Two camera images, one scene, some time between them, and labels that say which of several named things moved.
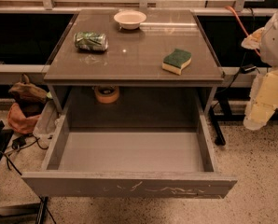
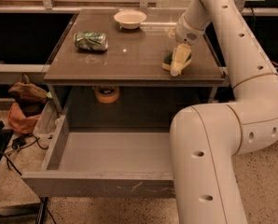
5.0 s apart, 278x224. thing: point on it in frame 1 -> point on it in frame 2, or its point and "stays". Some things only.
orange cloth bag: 20,122 stays
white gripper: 275,44 -> 188,34
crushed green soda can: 90,41 stays
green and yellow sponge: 173,62 stays
